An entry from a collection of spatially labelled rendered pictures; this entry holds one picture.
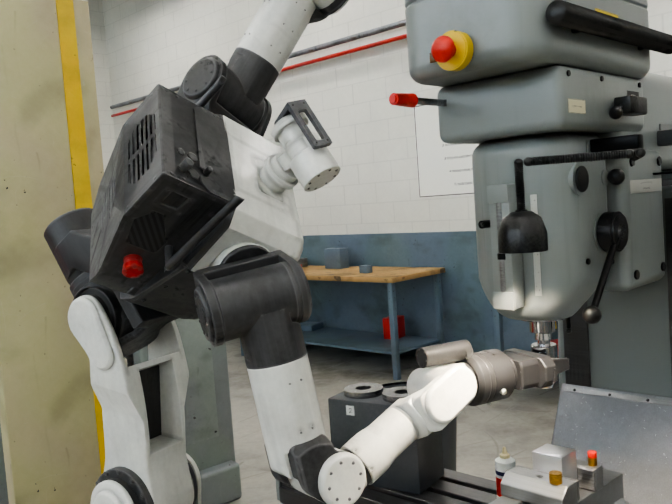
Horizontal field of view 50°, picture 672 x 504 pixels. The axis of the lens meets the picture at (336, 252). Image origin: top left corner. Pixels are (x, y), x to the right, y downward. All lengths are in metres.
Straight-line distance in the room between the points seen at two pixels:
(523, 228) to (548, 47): 0.27
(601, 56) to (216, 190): 0.67
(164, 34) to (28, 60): 7.44
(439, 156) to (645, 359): 5.09
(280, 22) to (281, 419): 0.70
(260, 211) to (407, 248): 5.83
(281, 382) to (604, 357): 0.92
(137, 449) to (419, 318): 5.68
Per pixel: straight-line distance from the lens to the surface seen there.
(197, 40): 9.40
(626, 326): 1.71
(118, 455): 1.43
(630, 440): 1.71
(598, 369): 1.76
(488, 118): 1.25
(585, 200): 1.29
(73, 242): 1.40
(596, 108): 1.29
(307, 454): 1.04
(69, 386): 2.65
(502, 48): 1.13
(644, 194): 1.46
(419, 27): 1.23
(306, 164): 1.10
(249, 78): 1.32
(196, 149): 1.10
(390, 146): 7.00
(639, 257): 1.43
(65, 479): 2.72
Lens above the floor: 1.54
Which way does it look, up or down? 4 degrees down
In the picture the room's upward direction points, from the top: 4 degrees counter-clockwise
